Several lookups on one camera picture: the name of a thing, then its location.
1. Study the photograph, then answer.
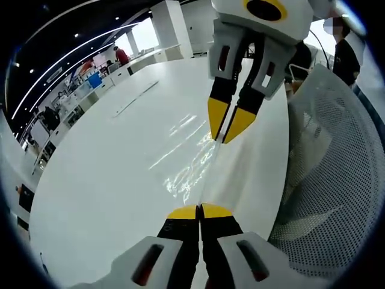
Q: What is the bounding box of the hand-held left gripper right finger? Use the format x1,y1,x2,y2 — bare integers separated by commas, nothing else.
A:
200,203,319,289

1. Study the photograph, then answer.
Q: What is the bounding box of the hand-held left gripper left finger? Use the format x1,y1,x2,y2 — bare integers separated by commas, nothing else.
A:
72,204,201,289

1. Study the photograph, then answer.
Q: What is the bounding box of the clear food packaging bag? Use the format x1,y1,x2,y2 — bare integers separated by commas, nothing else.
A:
180,132,241,211
147,113,219,202

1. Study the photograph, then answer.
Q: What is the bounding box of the white square pillar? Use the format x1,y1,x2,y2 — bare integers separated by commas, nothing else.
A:
149,0,194,60

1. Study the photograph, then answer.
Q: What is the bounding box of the white counter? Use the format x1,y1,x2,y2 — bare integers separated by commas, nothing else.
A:
101,44,185,91

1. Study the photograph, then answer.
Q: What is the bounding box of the light grey mesh chair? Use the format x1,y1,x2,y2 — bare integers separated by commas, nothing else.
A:
266,62,383,273

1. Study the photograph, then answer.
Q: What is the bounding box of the blue storage box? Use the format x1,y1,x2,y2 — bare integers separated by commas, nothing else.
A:
88,73,103,90

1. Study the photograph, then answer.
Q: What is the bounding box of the thin black cable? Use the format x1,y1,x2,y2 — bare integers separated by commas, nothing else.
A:
309,29,332,70

